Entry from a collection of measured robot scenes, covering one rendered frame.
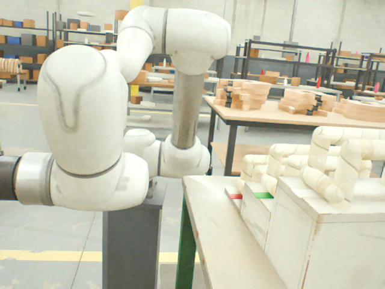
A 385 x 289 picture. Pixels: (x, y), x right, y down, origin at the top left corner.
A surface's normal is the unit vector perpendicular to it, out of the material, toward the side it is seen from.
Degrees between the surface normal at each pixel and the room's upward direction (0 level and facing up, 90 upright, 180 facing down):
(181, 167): 120
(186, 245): 90
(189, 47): 127
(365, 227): 90
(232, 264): 0
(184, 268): 90
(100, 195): 113
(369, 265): 90
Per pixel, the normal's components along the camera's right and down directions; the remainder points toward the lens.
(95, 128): 0.52, 0.58
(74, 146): 0.05, 0.70
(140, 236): -0.01, 0.26
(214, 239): 0.09, -0.96
